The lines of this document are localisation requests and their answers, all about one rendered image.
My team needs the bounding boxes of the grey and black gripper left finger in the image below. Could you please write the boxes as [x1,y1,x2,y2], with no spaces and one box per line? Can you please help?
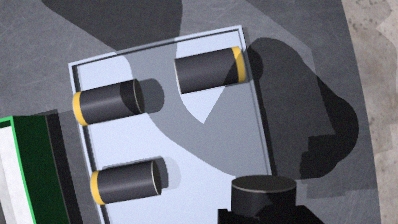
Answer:
[218,209,235,224]

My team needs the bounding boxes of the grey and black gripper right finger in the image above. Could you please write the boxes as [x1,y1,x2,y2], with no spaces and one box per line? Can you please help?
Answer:
[295,205,324,224]

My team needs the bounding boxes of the green open-top box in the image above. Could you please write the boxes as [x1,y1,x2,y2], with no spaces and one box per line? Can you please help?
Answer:
[0,115,71,224]

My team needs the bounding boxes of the black cylinder with yellow band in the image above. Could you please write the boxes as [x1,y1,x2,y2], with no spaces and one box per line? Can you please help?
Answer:
[90,160,162,205]
[231,175,297,224]
[174,46,246,94]
[72,79,145,126]

